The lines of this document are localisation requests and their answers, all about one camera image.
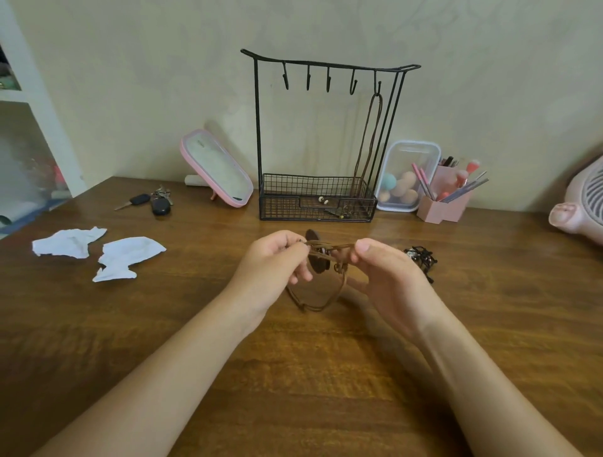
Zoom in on pink pig shaped desk fan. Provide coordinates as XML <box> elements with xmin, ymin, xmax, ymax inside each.
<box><xmin>548</xmin><ymin>155</ymin><xmax>603</xmax><ymax>247</ymax></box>

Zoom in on person's left forearm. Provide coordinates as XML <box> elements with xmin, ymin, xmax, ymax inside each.
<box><xmin>33</xmin><ymin>291</ymin><xmax>258</xmax><ymax>457</ymax></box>

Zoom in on pink framed table mirror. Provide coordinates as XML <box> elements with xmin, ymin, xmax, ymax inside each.
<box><xmin>179</xmin><ymin>129</ymin><xmax>254</xmax><ymax>208</ymax></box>

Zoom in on pink pen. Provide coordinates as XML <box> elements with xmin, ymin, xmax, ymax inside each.
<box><xmin>411</xmin><ymin>163</ymin><xmax>431</xmax><ymax>200</ymax></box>
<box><xmin>418</xmin><ymin>167</ymin><xmax>438</xmax><ymax>202</ymax></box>

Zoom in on pink brush holder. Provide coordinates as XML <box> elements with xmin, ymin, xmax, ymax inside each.
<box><xmin>416</xmin><ymin>164</ymin><xmax>473</xmax><ymax>225</ymax></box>

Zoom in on black wire jewelry stand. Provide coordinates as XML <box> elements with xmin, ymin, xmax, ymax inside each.
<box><xmin>241</xmin><ymin>48</ymin><xmax>421</xmax><ymax>223</ymax></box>

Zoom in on brown cord ring pendant necklace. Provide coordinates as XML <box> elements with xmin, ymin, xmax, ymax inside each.
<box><xmin>285</xmin><ymin>228</ymin><xmax>361</xmax><ymax>313</ymax></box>

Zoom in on person's right forearm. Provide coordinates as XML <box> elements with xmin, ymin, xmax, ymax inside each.
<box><xmin>416</xmin><ymin>308</ymin><xmax>585</xmax><ymax>457</ymax></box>

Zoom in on clear plastic container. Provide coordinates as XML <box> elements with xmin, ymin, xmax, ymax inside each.
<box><xmin>374</xmin><ymin>139</ymin><xmax>442</xmax><ymax>213</ymax></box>

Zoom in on white crumpled paper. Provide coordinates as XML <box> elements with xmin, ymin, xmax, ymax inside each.
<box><xmin>31</xmin><ymin>226</ymin><xmax>108</xmax><ymax>260</ymax></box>
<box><xmin>92</xmin><ymin>236</ymin><xmax>167</xmax><ymax>283</ymax></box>

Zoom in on black headed car key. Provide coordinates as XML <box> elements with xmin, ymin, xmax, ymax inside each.
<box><xmin>114</xmin><ymin>193</ymin><xmax>151</xmax><ymax>212</ymax></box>

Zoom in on brown cord leaf pendant necklace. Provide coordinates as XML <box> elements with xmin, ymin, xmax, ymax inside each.
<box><xmin>316</xmin><ymin>82</ymin><xmax>384</xmax><ymax>221</ymax></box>

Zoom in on person's left hand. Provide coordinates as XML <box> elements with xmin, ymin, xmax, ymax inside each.
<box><xmin>225</xmin><ymin>229</ymin><xmax>314</xmax><ymax>333</ymax></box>

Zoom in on grey purple pencil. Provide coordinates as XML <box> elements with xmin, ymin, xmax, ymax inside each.
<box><xmin>440</xmin><ymin>178</ymin><xmax>490</xmax><ymax>204</ymax></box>

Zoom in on black cord flower pendant necklace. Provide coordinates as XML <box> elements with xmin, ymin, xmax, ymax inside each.
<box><xmin>403</xmin><ymin>245</ymin><xmax>439</xmax><ymax>284</ymax></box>

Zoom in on person's right hand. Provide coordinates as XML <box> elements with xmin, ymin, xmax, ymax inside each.
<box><xmin>346</xmin><ymin>237</ymin><xmax>451</xmax><ymax>347</ymax></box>

